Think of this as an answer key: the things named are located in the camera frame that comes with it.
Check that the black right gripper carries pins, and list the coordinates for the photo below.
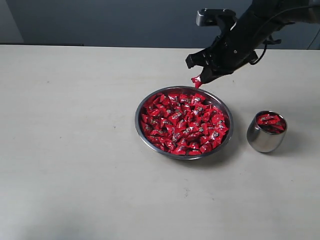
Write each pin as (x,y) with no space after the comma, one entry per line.
(234,48)

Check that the steel bowl of candies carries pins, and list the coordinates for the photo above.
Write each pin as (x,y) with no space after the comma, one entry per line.
(222,110)

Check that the pile of red wrapped candies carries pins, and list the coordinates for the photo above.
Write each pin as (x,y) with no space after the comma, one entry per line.
(183,122)

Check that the stainless steel cup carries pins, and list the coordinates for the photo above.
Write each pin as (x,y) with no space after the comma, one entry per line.
(260,140)

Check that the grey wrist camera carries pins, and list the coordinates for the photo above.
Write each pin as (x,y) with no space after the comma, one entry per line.
(215,17)

